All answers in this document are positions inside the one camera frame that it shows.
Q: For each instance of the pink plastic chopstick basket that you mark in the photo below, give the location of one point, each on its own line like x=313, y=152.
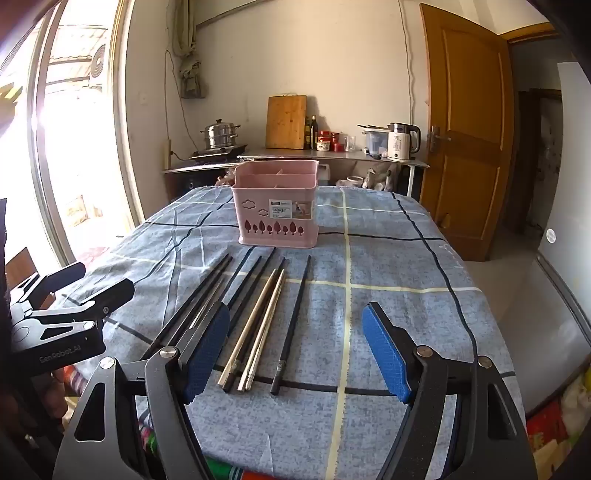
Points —
x=277, y=207

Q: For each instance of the clear glass cup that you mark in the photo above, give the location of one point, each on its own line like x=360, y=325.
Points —
x=349, y=144

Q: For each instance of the red and white jars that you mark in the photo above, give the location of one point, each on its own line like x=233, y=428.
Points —
x=324, y=141

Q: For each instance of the white electric kettle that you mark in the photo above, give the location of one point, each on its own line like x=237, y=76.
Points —
x=401, y=143

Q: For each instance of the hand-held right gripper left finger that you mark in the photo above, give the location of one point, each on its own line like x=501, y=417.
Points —
x=207, y=350

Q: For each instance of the metal counter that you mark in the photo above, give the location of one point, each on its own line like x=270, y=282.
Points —
x=323, y=156

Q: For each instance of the wooden cutting board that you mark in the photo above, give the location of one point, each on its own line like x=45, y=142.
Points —
x=286, y=122

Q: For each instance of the beige power strip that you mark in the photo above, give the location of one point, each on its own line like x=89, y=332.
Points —
x=167, y=154

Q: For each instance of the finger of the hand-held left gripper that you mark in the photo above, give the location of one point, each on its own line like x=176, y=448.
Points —
x=55, y=277
x=106, y=295

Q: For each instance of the grey refrigerator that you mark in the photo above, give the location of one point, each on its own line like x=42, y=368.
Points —
x=563, y=300

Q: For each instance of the brown wooden board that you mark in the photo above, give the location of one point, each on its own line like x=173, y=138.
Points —
x=21, y=267

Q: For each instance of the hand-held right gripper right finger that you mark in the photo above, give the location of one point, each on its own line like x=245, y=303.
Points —
x=385, y=350

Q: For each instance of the dark sauce bottle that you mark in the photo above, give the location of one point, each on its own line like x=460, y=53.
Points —
x=307, y=136

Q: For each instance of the steel steamer pot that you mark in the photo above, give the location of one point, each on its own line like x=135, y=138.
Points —
x=220, y=134

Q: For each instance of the beige chopstick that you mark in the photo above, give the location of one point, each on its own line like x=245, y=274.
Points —
x=263, y=327
x=251, y=318

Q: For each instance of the dark oil bottle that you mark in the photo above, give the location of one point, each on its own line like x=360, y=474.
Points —
x=314, y=134

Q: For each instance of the clear blue water pitcher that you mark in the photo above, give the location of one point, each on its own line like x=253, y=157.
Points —
x=376, y=143

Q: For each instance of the white bowl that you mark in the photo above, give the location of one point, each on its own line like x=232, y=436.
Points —
x=354, y=181

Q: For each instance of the blue plaid tablecloth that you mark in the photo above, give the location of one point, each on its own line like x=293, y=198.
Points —
x=392, y=277

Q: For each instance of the wooden door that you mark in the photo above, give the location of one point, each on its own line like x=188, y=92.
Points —
x=466, y=138

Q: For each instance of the glass sliding door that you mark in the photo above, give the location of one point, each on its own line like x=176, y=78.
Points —
x=120, y=161

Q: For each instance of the outdoor fan unit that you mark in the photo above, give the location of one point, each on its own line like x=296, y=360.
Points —
x=98, y=64

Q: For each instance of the plastic bags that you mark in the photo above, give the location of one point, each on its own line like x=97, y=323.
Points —
x=381, y=180

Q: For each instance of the red patterned cloth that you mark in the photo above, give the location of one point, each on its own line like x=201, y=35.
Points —
x=554, y=429

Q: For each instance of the black cooktop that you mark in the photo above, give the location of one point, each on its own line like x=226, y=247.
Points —
x=217, y=153

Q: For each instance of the hanging grey cloth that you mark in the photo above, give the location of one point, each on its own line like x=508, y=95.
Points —
x=189, y=69

